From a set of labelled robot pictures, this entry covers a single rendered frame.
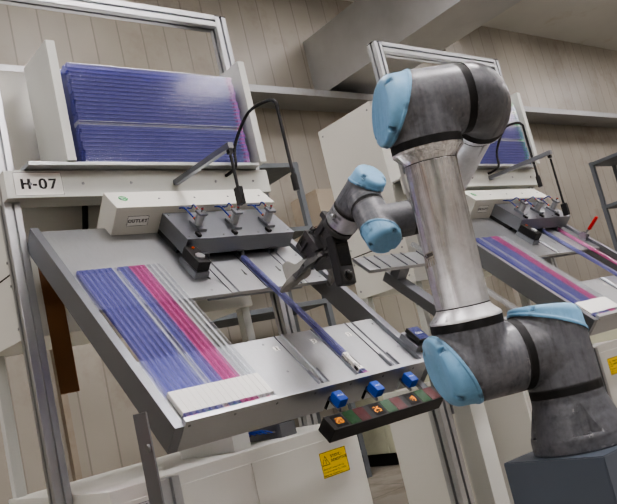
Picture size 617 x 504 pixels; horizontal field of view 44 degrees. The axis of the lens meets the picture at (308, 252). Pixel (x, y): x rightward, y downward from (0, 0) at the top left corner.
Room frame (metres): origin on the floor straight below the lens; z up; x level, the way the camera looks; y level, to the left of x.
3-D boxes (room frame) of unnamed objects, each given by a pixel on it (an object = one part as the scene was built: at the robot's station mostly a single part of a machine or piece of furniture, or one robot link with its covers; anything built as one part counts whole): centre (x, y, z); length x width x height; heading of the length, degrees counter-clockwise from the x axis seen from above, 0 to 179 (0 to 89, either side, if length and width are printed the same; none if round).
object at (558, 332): (1.25, -0.35, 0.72); 0.13 x 0.12 x 0.14; 102
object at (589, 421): (1.25, -0.35, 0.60); 0.15 x 0.15 x 0.10
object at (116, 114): (2.02, 0.33, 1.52); 0.51 x 0.13 x 0.27; 131
